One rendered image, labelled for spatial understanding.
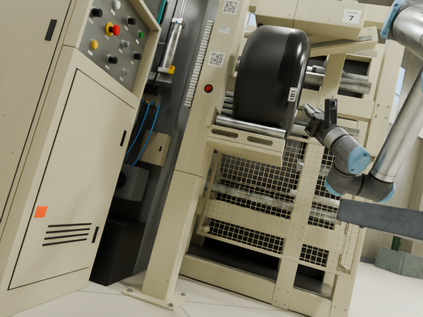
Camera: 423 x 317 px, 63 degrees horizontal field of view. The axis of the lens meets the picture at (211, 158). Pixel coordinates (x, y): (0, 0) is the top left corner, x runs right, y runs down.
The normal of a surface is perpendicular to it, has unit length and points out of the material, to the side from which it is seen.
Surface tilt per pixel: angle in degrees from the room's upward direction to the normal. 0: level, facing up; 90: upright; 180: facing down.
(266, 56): 86
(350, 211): 90
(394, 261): 90
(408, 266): 90
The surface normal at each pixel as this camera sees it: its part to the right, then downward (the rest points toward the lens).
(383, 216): -0.86, -0.27
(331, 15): -0.19, -0.15
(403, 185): 0.45, 0.03
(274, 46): -0.11, -0.42
